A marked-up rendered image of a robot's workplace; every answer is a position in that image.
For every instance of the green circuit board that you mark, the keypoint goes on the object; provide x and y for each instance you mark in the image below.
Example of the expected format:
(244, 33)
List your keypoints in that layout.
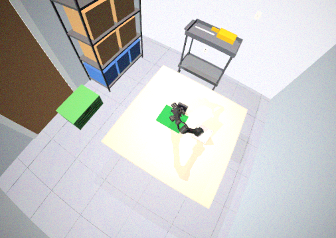
(163, 118)

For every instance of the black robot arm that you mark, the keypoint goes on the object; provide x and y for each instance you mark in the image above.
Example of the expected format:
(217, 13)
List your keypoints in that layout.
(185, 129)

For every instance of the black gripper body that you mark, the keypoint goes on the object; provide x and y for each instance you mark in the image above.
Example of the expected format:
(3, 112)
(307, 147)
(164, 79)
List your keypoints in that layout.
(172, 118)

